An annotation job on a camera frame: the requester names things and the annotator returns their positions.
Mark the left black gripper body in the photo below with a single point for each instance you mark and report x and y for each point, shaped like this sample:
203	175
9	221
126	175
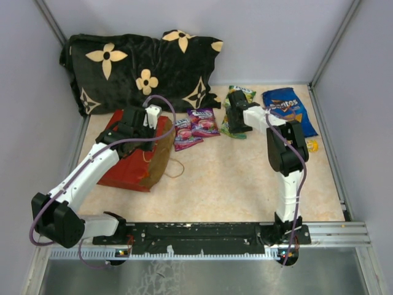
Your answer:
144	132

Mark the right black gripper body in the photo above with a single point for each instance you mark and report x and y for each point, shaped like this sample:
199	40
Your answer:
236	126

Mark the green Fox's candy packet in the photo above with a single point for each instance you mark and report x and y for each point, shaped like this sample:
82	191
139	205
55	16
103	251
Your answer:
249	94

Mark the purple candy packet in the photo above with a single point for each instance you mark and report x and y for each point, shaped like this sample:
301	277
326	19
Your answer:
203	122
184	138

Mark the red brown paper bag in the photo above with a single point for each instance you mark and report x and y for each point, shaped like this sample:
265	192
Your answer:
141	170

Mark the blue Doritos chip bag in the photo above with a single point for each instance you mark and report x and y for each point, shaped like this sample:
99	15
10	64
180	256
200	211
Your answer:
286	104

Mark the yellow M&M's packet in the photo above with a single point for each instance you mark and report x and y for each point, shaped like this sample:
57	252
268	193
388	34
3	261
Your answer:
312	145

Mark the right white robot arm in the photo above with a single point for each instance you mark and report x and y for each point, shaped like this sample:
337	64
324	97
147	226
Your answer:
287	154

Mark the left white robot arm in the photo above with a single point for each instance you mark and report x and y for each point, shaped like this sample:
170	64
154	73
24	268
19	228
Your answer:
55	214

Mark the black flower pattern pillow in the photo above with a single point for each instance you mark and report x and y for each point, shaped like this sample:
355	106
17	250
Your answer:
108	73

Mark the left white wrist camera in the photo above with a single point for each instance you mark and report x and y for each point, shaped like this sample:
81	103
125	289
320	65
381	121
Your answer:
153	112

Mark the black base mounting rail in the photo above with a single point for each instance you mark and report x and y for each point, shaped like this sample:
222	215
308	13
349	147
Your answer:
198	247

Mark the aluminium frame rail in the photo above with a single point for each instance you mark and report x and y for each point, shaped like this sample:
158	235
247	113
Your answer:
337	232

